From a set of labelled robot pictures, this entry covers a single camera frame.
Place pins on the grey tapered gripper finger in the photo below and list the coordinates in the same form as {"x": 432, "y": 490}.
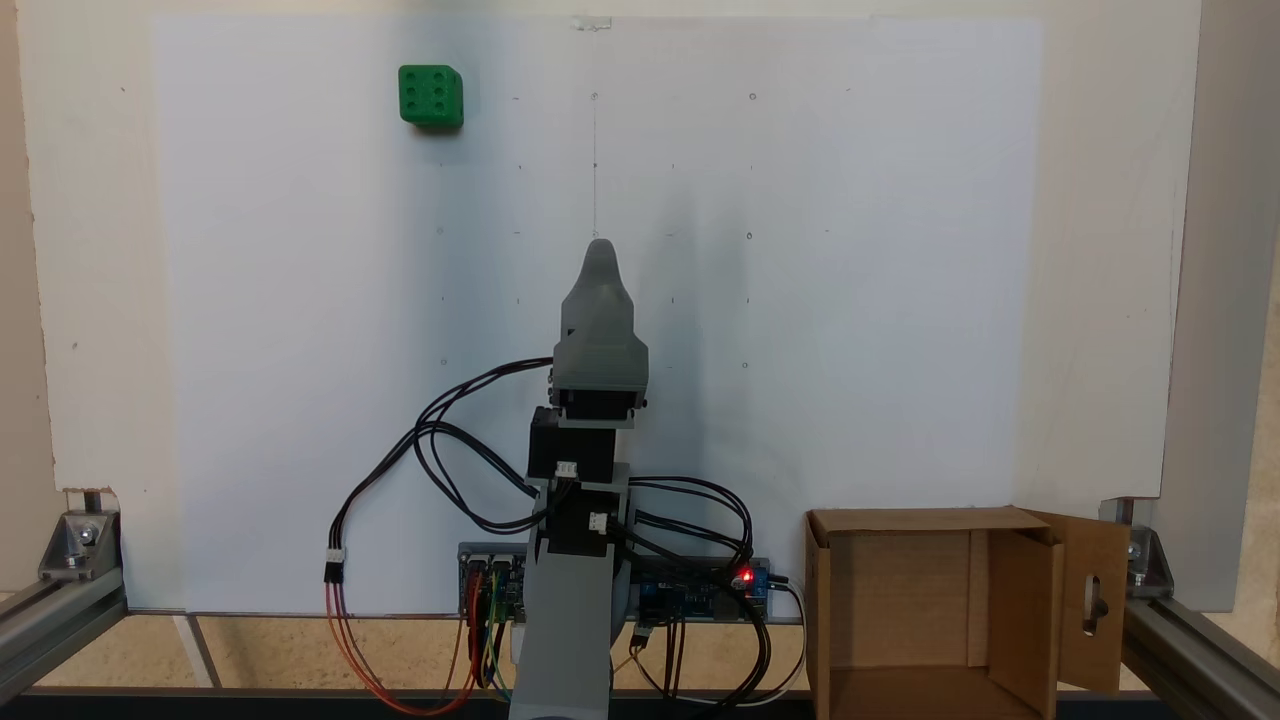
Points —
{"x": 600, "y": 295}

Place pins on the green die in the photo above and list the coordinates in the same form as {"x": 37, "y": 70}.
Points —
{"x": 430, "y": 95}

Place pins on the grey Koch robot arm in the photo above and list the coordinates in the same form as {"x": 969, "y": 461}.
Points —
{"x": 565, "y": 630}

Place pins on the blue motor controller board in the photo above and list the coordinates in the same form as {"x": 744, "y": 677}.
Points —
{"x": 515, "y": 585}

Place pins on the blue power converter board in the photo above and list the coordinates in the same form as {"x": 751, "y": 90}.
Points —
{"x": 700, "y": 598}

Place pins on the clear tape piece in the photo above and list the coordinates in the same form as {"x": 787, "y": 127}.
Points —
{"x": 592, "y": 22}

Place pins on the large white paper sheet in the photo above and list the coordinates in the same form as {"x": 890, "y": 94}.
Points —
{"x": 300, "y": 300}

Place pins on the open cardboard box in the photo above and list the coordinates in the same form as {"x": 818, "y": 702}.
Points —
{"x": 900, "y": 600}

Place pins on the metal corner bracket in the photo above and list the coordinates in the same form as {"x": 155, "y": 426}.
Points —
{"x": 1150, "y": 570}
{"x": 75, "y": 545}

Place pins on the aluminium frame rail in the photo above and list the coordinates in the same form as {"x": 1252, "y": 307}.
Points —
{"x": 50, "y": 625}
{"x": 1200, "y": 650}

